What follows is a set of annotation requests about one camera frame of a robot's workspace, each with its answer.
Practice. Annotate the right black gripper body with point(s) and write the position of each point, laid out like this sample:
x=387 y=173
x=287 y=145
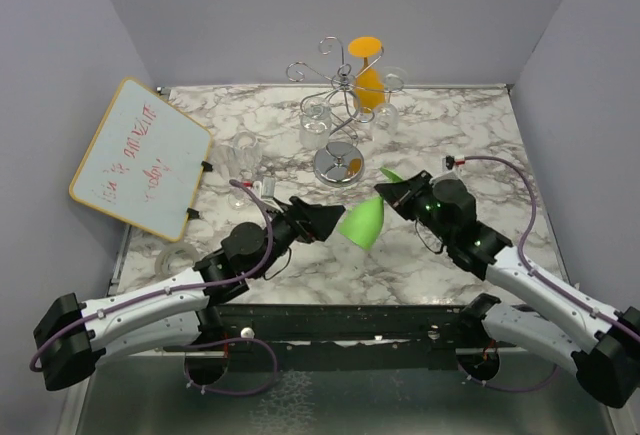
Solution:
x=421 y=205

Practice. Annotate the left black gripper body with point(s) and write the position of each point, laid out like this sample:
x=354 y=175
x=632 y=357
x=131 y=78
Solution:
x=285 y=229

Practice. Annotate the green plastic wine glass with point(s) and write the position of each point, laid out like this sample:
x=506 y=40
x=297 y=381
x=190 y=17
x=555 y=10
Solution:
x=363 y=224

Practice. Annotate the clear wine glass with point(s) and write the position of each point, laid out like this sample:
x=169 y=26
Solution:
x=386 y=115
x=315 y=123
x=246 y=158

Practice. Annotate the orange plastic wine glass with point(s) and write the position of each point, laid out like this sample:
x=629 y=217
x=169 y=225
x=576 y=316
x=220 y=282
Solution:
x=368 y=87

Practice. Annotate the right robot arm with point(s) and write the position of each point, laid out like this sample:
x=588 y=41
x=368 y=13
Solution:
x=594 y=341

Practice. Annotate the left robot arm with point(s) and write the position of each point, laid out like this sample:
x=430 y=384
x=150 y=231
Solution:
x=73 y=336

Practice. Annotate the chrome wine glass rack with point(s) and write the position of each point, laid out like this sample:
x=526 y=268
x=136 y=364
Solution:
x=340 y=163

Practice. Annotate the clear glass tumbler left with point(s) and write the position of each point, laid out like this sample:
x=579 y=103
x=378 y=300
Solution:
x=224 y=161

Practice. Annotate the clear tape roll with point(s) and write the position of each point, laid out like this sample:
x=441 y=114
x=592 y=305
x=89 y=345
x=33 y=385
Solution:
x=175 y=257

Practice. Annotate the small whiteboard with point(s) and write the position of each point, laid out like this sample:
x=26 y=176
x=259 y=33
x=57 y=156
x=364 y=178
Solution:
x=144 y=163

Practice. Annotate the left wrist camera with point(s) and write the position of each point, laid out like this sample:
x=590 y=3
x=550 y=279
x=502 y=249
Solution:
x=264 y=187

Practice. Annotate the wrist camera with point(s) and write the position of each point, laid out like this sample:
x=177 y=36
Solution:
x=264 y=187
x=450 y=162

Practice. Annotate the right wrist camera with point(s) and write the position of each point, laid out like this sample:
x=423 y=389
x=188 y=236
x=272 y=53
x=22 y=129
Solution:
x=450 y=162

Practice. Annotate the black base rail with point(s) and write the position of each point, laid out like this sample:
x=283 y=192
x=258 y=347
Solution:
x=344 y=337

